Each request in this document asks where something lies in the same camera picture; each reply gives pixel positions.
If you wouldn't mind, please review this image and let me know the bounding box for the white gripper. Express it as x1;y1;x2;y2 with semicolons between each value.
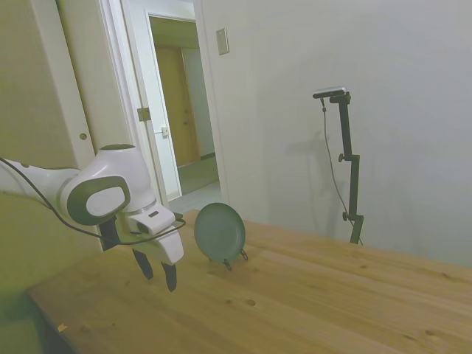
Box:
127;208;185;293

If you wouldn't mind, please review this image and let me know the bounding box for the teal round plate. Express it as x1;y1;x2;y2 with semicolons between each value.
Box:
194;202;246;263

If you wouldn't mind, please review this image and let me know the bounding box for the brown wooden door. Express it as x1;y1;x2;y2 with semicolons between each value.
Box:
154;46;202;169

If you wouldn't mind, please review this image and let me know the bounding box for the white door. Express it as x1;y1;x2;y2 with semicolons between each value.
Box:
29;0;137;170

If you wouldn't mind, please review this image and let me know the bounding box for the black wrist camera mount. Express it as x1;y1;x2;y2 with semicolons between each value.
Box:
98;217;121;252

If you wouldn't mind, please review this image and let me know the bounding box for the black wire plate stand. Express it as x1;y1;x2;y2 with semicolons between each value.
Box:
209;248;249;272

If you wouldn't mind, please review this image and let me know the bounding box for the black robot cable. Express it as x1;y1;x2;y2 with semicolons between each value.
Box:
0;157;187;245

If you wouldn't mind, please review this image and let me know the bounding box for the white door frame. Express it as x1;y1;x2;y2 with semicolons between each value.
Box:
99;0;232;207

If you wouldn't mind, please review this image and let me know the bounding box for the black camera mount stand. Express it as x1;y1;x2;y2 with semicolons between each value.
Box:
319;97;364;246

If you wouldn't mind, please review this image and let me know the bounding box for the grey wall switch plate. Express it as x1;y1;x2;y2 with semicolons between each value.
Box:
215;28;230;56

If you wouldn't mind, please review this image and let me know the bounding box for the grey exterior camera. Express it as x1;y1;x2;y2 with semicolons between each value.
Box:
312;86;350;100

